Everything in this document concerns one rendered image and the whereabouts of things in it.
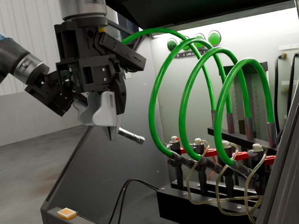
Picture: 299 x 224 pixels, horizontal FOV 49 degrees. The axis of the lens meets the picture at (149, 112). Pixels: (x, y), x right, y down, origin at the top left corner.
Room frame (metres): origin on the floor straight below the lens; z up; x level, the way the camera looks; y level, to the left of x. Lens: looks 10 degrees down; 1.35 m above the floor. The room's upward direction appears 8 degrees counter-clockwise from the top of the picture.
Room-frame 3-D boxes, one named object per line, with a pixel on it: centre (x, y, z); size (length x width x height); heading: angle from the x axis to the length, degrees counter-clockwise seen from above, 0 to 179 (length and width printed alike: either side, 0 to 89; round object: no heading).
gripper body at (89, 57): (0.57, 0.09, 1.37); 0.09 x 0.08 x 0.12; 134
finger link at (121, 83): (0.57, 0.06, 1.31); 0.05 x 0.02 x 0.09; 44
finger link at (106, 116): (0.56, 0.08, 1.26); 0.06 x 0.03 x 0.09; 134
